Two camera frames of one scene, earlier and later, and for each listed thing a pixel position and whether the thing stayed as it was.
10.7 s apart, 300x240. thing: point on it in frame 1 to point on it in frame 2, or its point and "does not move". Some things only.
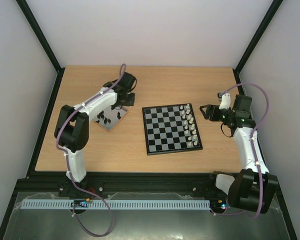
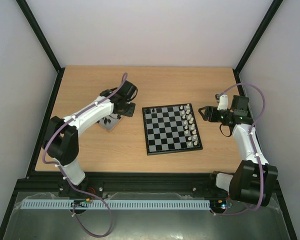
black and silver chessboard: (171, 128) does not move
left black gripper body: (128, 102) to (126, 111)
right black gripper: (212, 113) does not move
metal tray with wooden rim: (108, 118) does not move
